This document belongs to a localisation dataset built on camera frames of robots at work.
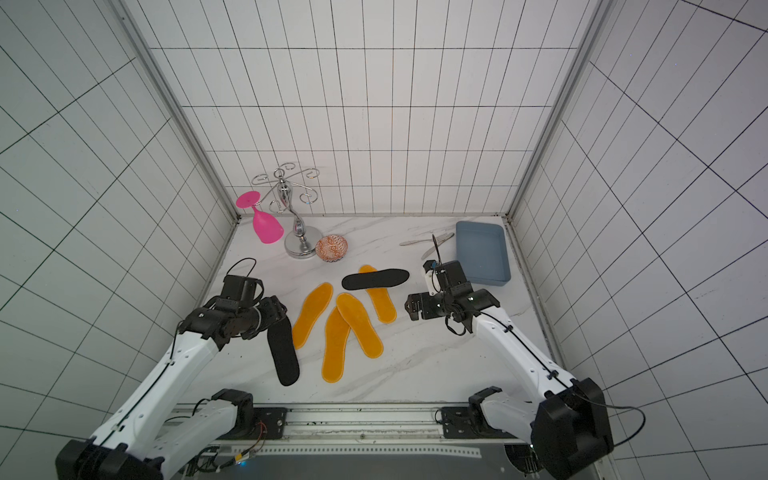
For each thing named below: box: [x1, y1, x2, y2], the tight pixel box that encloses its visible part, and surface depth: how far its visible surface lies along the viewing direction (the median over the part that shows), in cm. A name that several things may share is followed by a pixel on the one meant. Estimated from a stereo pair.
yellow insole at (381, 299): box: [358, 265, 397, 324], surface depth 98 cm
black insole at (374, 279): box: [341, 269, 410, 290], surface depth 100 cm
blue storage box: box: [456, 221, 511, 286], surface depth 111 cm
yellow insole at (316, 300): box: [292, 282, 333, 350], surface depth 95 cm
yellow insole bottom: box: [322, 307, 351, 383], surface depth 88 cm
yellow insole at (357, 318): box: [336, 293, 384, 359], surface depth 91 cm
